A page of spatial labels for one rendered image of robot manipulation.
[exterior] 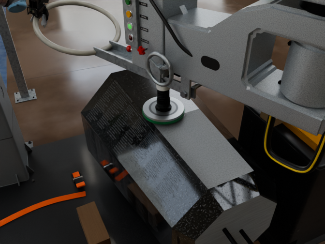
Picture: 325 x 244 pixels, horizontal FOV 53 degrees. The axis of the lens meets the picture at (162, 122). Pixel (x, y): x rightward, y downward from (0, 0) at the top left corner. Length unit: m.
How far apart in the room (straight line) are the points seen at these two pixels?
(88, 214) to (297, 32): 1.61
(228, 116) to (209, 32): 1.97
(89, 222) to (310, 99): 1.48
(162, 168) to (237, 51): 0.66
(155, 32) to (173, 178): 0.63
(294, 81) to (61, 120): 2.39
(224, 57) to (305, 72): 0.28
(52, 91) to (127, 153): 1.99
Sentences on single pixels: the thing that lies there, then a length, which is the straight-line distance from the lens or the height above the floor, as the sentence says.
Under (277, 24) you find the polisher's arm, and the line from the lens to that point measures 1.05.
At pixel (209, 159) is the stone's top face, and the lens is 1.47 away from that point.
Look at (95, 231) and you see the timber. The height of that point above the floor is 0.14.
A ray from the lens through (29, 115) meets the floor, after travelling 3.29.
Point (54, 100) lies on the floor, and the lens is 3.42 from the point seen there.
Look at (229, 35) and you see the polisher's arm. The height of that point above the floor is 1.39.
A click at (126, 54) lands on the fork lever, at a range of 1.81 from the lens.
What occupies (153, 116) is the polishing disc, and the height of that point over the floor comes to 0.85.
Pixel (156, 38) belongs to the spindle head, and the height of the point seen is 1.28.
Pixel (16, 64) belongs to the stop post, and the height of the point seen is 0.38.
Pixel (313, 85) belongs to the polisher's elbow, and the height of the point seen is 1.31.
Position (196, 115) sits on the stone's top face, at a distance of 1.71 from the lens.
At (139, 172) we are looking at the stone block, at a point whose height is 0.65.
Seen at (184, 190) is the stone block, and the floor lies 0.75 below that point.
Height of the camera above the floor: 1.83
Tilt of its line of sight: 38 degrees down
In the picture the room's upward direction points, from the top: straight up
